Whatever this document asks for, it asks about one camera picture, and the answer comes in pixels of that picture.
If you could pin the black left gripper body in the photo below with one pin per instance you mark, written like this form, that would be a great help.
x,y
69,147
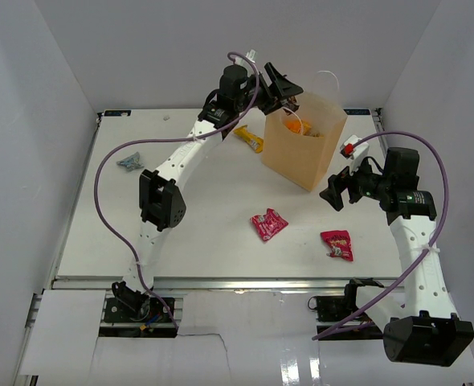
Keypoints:
x,y
267,99

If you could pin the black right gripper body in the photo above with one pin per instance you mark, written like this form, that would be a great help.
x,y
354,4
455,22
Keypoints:
x,y
364,182

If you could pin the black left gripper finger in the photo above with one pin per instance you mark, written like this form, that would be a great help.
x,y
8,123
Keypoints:
x,y
290,106
280,86

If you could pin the orange yellow snack bag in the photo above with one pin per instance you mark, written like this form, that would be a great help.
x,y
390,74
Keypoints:
x,y
302,127

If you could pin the red chips snack packet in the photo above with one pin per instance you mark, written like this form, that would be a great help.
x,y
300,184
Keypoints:
x,y
339,244

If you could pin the pink red snack packet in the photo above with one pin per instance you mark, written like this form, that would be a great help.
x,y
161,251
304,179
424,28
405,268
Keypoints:
x,y
268,224

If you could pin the silver blue snack wrapper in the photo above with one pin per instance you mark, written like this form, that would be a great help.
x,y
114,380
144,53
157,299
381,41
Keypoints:
x,y
131,163

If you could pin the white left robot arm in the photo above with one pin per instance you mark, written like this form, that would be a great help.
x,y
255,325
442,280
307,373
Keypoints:
x,y
160,191

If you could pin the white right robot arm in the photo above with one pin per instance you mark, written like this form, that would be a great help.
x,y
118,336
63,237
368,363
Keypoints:
x,y
425,329

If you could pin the brown paper bag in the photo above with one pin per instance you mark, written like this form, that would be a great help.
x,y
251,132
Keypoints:
x,y
302,159

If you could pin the yellow snack bar wrapper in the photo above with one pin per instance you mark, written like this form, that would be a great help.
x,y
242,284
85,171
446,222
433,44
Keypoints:
x,y
254,141

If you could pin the right blue corner label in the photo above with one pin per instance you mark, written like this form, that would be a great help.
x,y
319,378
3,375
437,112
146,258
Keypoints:
x,y
357,112

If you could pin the blue corner label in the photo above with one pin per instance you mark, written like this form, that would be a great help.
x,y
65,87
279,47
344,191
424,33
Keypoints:
x,y
117,113
357,112

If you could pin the left blue corner label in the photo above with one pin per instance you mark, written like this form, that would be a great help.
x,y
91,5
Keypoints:
x,y
117,113

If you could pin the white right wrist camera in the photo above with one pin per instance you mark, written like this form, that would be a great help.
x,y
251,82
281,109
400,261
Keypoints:
x,y
354,152

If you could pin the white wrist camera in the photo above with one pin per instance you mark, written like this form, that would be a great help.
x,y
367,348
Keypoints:
x,y
250,57
354,152

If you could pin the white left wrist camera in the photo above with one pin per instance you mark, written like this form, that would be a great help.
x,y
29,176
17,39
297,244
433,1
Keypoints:
x,y
250,57

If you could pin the aluminium table frame rail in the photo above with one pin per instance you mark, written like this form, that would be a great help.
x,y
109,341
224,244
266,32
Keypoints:
x,y
190,283

